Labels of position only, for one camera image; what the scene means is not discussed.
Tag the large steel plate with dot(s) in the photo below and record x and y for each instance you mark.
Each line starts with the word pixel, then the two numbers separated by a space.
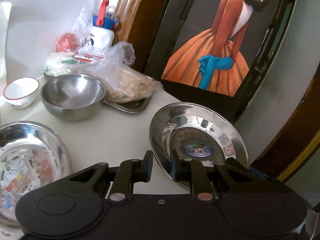
pixel 30 155

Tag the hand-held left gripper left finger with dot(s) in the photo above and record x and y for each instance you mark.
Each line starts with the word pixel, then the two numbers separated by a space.
pixel 149 166

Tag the red round item in bag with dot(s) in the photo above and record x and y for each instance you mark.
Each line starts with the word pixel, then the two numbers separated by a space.
pixel 66 41

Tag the metal tray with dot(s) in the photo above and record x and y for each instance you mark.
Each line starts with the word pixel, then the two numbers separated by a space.
pixel 135 105

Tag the framed painting orange dress figure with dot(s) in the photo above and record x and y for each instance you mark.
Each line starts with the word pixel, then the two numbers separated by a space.
pixel 215 45

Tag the stainless steel bowl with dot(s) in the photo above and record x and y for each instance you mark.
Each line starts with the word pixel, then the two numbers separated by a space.
pixel 72 97

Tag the clear bag of beige food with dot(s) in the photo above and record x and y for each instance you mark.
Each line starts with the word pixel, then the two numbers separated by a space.
pixel 130 85

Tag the white printed tablecloth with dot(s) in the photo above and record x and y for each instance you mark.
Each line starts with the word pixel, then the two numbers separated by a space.
pixel 120 135

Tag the small steel plate with sticker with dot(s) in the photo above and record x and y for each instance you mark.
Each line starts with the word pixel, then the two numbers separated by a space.
pixel 195 127

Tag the white food packet green label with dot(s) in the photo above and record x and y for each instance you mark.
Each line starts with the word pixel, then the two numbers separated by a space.
pixel 67 63

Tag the white ceramic bowl red rim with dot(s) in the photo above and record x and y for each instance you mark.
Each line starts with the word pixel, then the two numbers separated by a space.
pixel 20 90

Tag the brown wooden furniture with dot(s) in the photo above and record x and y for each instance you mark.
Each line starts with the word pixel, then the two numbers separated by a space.
pixel 290 145

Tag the wooden door frame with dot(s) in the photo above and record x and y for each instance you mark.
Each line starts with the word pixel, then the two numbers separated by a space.
pixel 135 17

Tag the white bottle blue red cap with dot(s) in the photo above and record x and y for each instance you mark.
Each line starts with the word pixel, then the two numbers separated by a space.
pixel 103 31

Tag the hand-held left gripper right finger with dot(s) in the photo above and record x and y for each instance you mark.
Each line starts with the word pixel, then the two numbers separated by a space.
pixel 173 163

